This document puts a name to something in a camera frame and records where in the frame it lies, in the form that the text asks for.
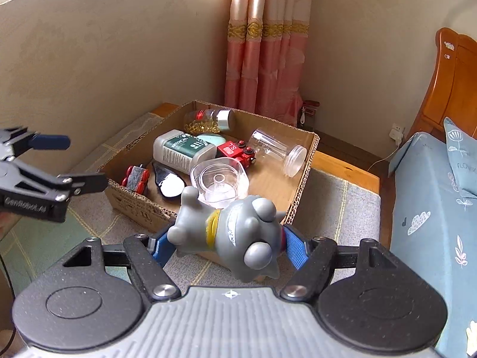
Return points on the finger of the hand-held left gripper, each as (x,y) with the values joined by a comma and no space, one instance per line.
(91,183)
(52,142)

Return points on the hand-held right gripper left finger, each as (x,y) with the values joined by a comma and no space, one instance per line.
(161,249)

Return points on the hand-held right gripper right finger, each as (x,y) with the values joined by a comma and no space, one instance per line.
(295,247)

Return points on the grey rubber toy figure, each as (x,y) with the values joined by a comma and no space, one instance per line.
(238,231)

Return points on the cardboard box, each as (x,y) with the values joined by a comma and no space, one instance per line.
(272,179)

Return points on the red grey toy block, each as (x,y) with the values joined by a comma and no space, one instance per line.
(136,179)

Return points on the grey checked blanket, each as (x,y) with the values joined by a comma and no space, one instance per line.
(335,209)

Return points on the clear plastic cup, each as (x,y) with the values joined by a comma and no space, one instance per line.
(220,182)

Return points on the white bottle with green label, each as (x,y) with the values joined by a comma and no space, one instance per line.
(182,151)

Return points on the clear plastic jar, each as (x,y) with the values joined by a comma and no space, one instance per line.
(272,145)

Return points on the red toy car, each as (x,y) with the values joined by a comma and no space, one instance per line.
(233,151)

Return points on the glass jar with silver lid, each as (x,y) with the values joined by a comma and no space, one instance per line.
(205,121)

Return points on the small white hanging object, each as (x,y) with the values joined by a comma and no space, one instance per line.
(302,115)

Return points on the bed with blue sheet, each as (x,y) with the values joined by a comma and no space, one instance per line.
(428,201)

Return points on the white charger plug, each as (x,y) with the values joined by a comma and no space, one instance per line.
(395,136)

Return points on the pink gold-trimmed curtain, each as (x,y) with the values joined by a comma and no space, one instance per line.
(261,63)

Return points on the blue floral pillow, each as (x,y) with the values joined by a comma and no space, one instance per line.
(462,156)

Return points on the wooden headboard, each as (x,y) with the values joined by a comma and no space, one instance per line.
(447,93)

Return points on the white wall socket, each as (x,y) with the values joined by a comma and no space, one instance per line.
(398,126)

